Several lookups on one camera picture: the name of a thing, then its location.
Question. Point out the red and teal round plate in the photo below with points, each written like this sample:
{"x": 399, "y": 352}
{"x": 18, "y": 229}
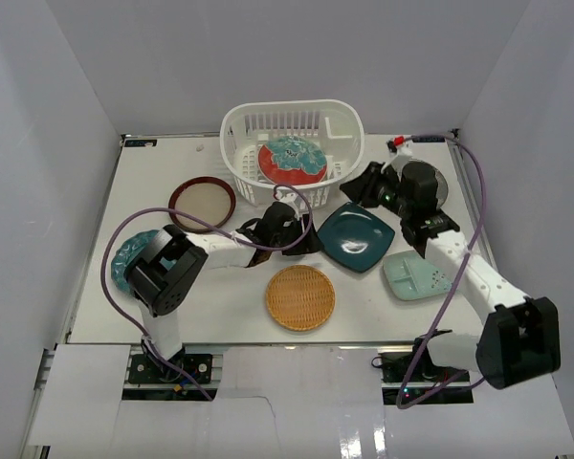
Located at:
{"x": 292, "y": 160}

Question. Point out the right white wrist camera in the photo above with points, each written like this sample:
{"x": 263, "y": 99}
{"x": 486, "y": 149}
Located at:
{"x": 400, "y": 154}

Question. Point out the dark teal square plate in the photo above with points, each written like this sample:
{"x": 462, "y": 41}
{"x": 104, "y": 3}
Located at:
{"x": 355, "y": 238}

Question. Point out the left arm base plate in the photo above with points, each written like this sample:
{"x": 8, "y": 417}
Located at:
{"x": 143, "y": 369}

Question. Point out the brown rimmed beige round plate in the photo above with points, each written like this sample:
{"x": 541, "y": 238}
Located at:
{"x": 207, "y": 198}

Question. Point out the light green divided square plate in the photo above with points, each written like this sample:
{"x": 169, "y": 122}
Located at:
{"x": 411, "y": 277}

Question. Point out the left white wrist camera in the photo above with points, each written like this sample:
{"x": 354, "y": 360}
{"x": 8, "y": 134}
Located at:
{"x": 288, "y": 197}

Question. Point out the grey reindeer round plate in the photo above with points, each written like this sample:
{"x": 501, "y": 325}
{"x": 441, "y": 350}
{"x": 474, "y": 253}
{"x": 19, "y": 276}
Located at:
{"x": 442, "y": 191}

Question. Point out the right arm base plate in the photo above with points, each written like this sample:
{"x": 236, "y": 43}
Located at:
{"x": 394, "y": 366}

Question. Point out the right blue table label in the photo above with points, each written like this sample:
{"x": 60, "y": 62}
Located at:
{"x": 428, "y": 139}

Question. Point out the left blue table label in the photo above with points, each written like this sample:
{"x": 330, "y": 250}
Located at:
{"x": 132, "y": 143}

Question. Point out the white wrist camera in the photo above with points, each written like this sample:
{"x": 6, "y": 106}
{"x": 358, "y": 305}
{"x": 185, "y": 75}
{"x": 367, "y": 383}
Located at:
{"x": 288, "y": 197}
{"x": 400, "y": 154}

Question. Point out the woven bamboo round tray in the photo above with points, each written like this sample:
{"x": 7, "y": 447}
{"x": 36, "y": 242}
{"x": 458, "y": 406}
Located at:
{"x": 300, "y": 298}

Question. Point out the teal scalloped round plate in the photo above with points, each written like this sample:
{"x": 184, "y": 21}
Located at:
{"x": 128, "y": 250}

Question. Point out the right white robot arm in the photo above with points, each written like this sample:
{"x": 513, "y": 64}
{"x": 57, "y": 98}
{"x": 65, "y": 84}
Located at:
{"x": 520, "y": 338}

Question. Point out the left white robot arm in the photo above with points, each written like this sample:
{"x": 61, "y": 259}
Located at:
{"x": 162, "y": 274}

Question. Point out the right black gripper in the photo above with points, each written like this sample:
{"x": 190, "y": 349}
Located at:
{"x": 362, "y": 189}

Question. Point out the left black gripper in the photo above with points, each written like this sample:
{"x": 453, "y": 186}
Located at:
{"x": 294, "y": 234}

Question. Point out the white plastic dish basket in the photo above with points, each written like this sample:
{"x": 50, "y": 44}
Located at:
{"x": 331, "y": 124}

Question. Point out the blue table label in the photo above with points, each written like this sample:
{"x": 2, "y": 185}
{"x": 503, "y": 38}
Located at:
{"x": 132, "y": 143}
{"x": 428, "y": 139}

